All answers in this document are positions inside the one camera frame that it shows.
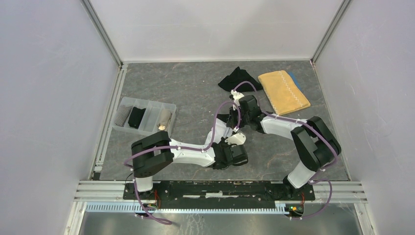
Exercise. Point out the beige rolled cloth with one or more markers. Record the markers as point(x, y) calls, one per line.
point(164, 120)

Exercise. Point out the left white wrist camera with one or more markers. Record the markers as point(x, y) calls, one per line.
point(236, 139)

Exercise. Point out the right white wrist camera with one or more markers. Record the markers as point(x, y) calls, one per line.
point(235, 96)

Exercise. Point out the grey striped rolled cloth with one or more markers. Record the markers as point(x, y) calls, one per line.
point(121, 115)

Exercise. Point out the blue cloth under towel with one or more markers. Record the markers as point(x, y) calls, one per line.
point(295, 80)

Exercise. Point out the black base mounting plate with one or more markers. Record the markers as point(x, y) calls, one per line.
point(224, 194)

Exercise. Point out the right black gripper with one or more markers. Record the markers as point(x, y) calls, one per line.
point(232, 122)

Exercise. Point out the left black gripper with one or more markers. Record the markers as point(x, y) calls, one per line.
point(222, 142)

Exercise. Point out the white underwear black waistband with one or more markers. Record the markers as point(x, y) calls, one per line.
point(221, 131)

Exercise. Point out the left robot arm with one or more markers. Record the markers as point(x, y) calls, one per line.
point(153, 153)

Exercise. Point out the folded yellow towel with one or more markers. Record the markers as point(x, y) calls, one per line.
point(282, 92)

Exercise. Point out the clear plastic organizer box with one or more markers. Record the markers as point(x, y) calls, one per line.
point(151, 117)

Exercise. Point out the aluminium frame rail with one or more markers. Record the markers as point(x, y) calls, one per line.
point(109, 197)

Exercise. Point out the black underwear beige waistband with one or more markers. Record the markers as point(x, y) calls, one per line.
point(136, 117)

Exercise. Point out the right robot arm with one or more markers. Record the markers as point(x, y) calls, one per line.
point(315, 144)

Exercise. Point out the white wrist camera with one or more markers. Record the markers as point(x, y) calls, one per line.
point(236, 139)
point(235, 96)

